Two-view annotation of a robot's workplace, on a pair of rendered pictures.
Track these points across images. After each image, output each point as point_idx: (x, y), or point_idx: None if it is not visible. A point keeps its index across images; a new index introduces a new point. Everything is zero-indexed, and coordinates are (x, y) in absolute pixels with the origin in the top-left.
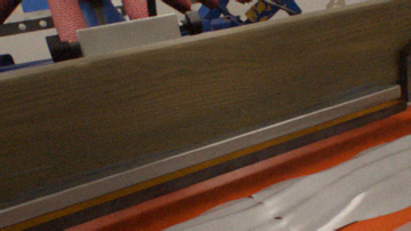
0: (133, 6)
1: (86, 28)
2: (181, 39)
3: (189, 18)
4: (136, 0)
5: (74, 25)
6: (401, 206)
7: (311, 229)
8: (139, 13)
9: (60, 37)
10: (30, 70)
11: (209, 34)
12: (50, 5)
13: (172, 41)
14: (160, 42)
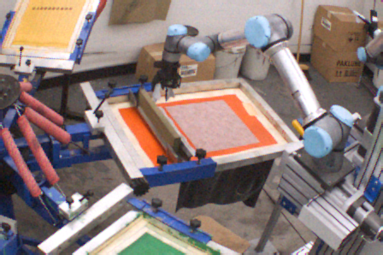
0: (53, 114)
1: (103, 124)
2: (162, 113)
3: (91, 109)
4: (51, 110)
5: (63, 130)
6: (172, 121)
7: (175, 127)
8: (56, 115)
9: (65, 137)
10: (171, 125)
11: (160, 110)
12: (51, 127)
13: (162, 114)
14: (162, 115)
